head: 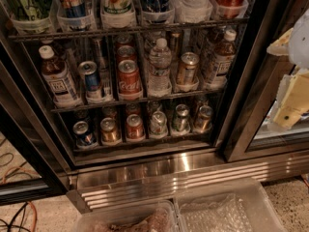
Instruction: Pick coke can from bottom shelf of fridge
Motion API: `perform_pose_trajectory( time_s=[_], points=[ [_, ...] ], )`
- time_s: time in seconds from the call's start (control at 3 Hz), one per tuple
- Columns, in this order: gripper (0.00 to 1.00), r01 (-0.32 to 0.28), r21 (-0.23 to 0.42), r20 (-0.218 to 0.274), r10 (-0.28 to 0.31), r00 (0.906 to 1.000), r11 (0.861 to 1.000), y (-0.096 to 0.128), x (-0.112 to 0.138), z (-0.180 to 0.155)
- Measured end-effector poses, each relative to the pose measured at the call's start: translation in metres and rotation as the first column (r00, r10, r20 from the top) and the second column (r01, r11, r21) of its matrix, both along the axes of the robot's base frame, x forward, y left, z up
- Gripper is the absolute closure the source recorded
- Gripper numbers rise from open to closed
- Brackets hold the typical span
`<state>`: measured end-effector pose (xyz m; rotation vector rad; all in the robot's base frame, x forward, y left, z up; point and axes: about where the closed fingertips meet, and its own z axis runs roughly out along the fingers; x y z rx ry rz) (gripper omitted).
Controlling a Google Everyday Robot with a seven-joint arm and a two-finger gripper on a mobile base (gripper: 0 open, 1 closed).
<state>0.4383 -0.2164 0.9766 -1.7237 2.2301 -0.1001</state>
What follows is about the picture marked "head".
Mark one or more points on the left clear plastic bin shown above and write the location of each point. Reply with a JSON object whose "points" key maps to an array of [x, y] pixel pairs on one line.
{"points": [[151, 216]]}

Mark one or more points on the metal fridge base grille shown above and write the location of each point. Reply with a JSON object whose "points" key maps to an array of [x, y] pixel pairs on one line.
{"points": [[103, 187]]}

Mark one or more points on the red coke can bottom shelf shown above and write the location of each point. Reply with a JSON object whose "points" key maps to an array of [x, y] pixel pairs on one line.
{"points": [[134, 127]]}

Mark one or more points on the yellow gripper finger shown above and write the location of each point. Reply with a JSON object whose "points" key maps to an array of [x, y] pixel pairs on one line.
{"points": [[280, 46], [292, 101]]}

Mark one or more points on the gold can bottom shelf left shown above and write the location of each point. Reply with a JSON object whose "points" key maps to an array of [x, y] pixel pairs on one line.
{"points": [[109, 130]]}

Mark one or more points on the gold can shelf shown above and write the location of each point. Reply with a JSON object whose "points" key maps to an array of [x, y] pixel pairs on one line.
{"points": [[109, 130], [202, 119], [187, 68]]}

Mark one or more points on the silver can bottom shelf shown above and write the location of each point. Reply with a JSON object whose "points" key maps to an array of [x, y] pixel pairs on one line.
{"points": [[158, 124]]}

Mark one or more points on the clear water bottle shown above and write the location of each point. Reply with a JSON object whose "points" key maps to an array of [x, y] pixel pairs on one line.
{"points": [[160, 59]]}

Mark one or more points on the blue pepsi can bottom shelf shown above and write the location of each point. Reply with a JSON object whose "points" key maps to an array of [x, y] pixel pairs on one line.
{"points": [[84, 136]]}

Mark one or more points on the right clear plastic bin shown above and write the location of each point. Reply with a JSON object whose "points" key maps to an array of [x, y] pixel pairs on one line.
{"points": [[234, 206]]}

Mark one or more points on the closed fridge glass door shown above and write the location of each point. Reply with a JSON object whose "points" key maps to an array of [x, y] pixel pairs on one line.
{"points": [[273, 90]]}

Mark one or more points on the green can shelf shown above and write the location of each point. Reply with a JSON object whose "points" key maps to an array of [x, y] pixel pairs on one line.
{"points": [[180, 118], [30, 9]]}

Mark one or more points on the tea bottle right middle shelf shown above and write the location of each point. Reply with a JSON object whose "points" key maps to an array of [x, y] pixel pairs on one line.
{"points": [[221, 59]]}

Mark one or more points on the blue red bull can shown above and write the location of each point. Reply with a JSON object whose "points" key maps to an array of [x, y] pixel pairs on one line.
{"points": [[88, 70]]}

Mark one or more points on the tea bottle shelf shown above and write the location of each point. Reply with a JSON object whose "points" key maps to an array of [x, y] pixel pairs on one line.
{"points": [[57, 75], [221, 59]]}

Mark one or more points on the red coke can behind front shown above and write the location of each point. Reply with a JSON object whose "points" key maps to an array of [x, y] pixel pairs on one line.
{"points": [[133, 108]]}

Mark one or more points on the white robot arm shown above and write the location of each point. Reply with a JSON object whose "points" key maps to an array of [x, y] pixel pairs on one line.
{"points": [[298, 47]]}

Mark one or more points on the gold can bottom shelf right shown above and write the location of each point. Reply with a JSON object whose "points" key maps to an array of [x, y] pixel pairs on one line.
{"points": [[202, 119]]}

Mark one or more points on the green can bottom shelf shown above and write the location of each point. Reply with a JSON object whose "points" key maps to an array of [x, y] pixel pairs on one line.
{"points": [[180, 118]]}

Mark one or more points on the large red coke can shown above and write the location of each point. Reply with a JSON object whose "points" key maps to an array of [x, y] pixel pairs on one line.
{"points": [[128, 77]]}

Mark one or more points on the clear plastic bin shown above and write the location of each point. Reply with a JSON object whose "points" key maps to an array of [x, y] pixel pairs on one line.
{"points": [[234, 206], [151, 216]]}

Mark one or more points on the tea bottle left middle shelf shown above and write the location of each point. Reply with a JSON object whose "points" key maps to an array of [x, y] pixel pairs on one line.
{"points": [[57, 75]]}

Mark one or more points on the gold can middle shelf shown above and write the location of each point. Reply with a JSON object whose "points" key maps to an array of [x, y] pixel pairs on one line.
{"points": [[187, 68]]}

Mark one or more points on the green can top shelf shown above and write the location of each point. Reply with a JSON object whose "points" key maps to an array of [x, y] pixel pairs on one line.
{"points": [[30, 9]]}

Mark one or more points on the open fridge door left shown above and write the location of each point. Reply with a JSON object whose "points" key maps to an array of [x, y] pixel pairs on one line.
{"points": [[24, 122]]}

